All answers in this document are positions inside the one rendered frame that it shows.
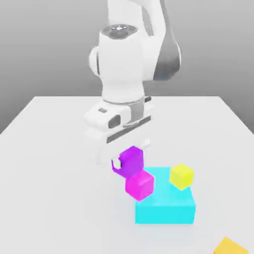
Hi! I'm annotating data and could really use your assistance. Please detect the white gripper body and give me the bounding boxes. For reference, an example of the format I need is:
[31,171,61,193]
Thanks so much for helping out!
[85,116,153,165]

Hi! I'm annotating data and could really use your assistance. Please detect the small purple cube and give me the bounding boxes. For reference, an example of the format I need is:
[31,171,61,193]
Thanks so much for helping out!
[117,145,144,179]

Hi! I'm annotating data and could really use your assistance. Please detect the small magenta cube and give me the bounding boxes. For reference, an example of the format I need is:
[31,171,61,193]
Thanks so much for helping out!
[125,170,155,203]

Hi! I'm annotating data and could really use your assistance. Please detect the small yellow cube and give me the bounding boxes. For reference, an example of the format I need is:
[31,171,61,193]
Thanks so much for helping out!
[169,163,195,191]

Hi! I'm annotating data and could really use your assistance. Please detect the small orange cube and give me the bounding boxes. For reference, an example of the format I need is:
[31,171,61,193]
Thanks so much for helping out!
[213,236,250,254]

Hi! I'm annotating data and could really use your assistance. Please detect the large cyan box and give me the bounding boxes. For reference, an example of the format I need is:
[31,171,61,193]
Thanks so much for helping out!
[134,166,196,225]

